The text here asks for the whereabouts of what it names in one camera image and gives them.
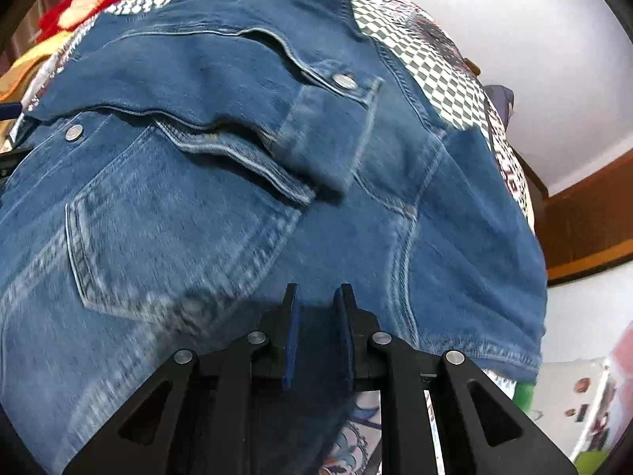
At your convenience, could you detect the patchwork printed blanket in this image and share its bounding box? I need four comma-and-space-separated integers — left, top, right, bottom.
10, 0, 545, 475

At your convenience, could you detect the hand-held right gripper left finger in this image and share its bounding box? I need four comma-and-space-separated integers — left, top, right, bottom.
62, 283, 301, 475

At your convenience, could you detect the green cloth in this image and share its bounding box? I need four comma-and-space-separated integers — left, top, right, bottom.
514, 381, 538, 412

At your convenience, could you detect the blue denim jacket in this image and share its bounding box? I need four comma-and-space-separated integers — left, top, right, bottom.
0, 0, 549, 475

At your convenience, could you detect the white cabinet with stickers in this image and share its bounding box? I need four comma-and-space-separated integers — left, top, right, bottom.
529, 356, 625, 462

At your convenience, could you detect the grey-blue bag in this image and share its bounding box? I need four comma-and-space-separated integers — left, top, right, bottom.
482, 84, 517, 127

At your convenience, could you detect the red and yellow plush toy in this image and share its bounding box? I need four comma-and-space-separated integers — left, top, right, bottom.
37, 0, 132, 35

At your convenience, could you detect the brown wooden door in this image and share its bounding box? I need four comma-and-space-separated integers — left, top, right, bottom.
539, 151, 633, 287

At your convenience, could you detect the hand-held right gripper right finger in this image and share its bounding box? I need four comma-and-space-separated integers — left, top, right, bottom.
334, 284, 579, 475

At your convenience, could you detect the yellow cloth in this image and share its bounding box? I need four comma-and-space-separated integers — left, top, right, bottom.
0, 34, 67, 102

